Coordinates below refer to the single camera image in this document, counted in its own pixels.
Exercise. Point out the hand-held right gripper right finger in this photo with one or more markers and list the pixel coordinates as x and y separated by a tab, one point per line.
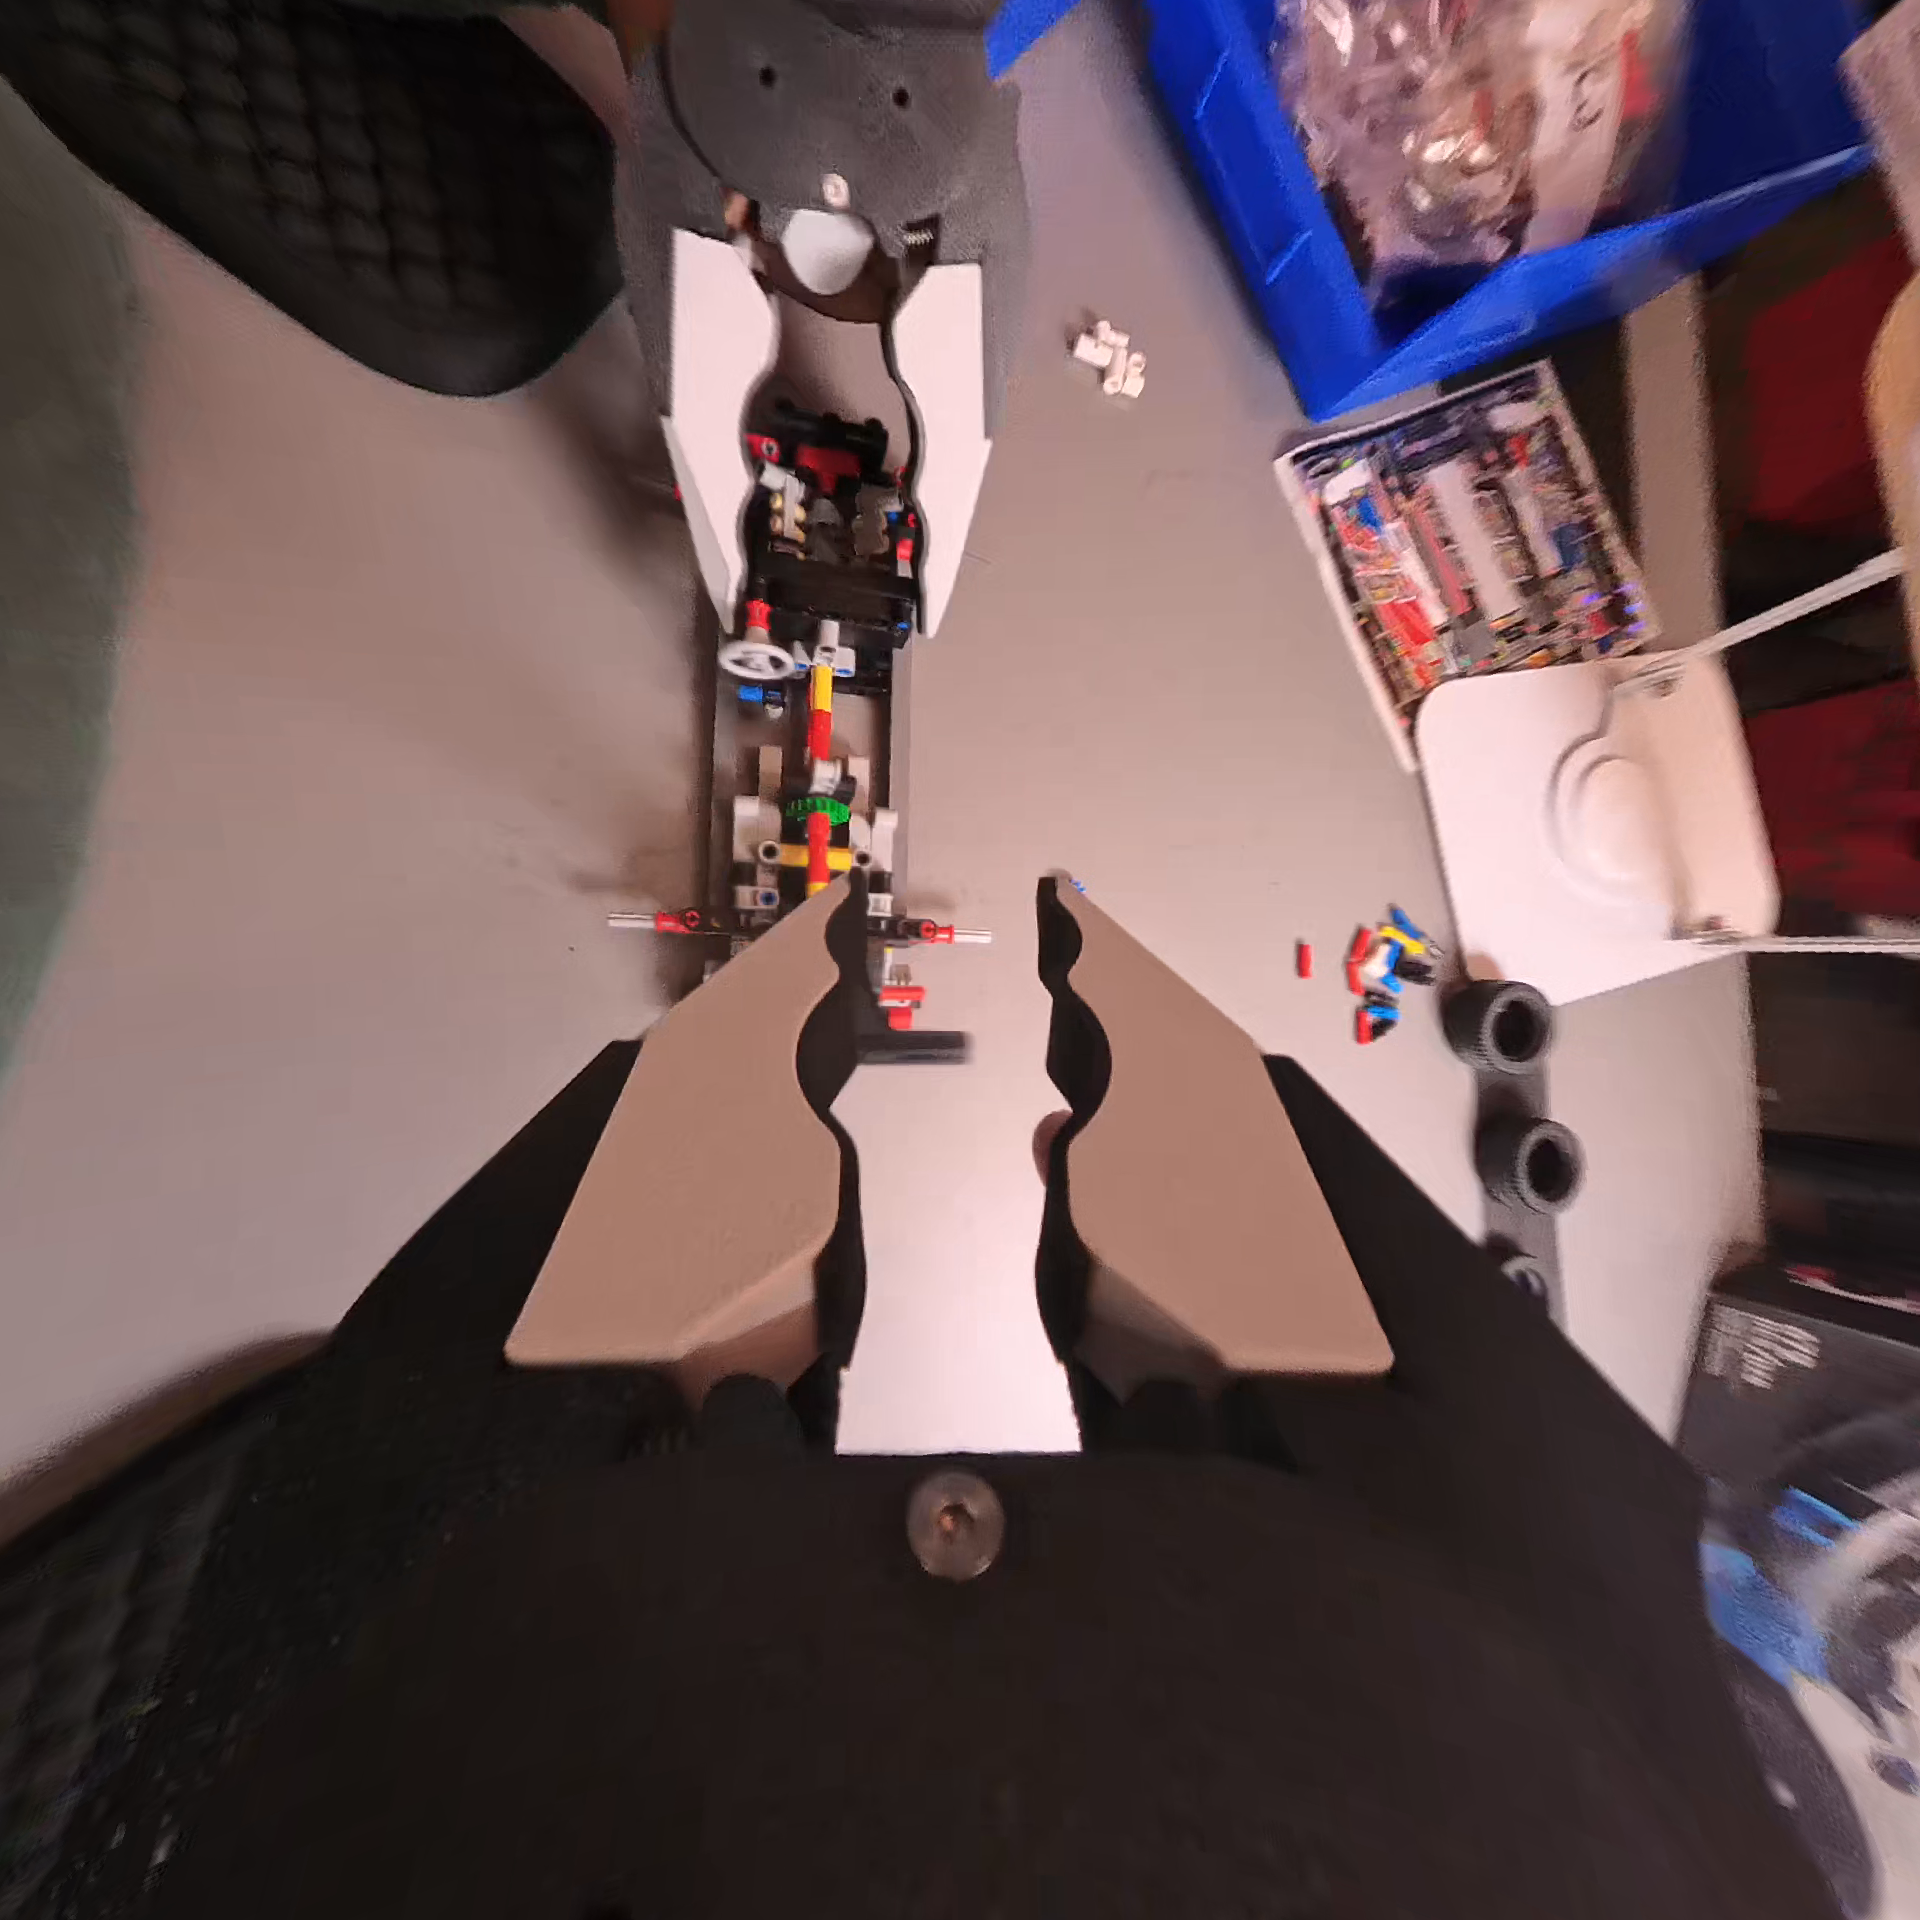
1200	1202

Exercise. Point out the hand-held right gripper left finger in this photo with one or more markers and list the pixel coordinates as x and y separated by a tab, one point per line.
706	1185

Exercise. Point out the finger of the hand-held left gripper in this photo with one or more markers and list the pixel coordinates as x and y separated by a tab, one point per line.
952	436
714	390

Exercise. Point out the lego car chassis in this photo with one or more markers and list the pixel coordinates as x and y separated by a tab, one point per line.
821	719

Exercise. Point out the small white lego pieces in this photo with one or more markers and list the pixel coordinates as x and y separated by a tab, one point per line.
1111	358

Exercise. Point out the pile of small lego pins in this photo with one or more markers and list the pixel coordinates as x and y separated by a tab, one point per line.
1388	967

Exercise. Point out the black lego tire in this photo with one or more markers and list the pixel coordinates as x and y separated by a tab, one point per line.
1530	1164
1502	1025
1527	1274

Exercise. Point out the lego instruction booklet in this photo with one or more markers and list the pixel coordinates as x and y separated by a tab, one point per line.
1472	555

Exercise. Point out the bag of lego parts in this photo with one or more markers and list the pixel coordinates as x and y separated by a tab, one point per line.
1472	120

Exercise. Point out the black lego set box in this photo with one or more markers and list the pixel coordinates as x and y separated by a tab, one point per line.
1801	1501

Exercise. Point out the person's right hand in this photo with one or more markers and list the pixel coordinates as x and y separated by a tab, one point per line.
1056	1149

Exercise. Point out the blue plastic bin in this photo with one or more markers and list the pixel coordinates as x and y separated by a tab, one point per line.
1028	31
1292	269

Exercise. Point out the black mesh pad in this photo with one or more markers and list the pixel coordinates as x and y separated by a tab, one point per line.
331	166

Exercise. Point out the white stand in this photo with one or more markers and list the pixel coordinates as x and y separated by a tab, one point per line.
1591	825

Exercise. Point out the green cloth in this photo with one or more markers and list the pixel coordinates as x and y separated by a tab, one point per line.
59	526

